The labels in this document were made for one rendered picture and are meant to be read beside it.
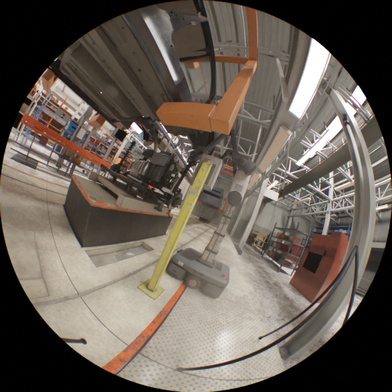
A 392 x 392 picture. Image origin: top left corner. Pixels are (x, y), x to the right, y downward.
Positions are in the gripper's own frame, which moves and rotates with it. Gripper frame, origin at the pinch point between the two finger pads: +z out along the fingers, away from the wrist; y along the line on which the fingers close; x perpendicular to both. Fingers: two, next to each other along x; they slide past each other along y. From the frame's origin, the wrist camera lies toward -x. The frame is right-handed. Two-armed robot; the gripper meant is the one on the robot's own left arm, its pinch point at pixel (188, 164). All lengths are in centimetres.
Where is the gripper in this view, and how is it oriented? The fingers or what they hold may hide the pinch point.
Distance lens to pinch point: 137.4
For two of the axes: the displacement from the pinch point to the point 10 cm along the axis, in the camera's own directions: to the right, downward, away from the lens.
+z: -7.9, 6.1, 0.9
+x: 5.5, 7.6, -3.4
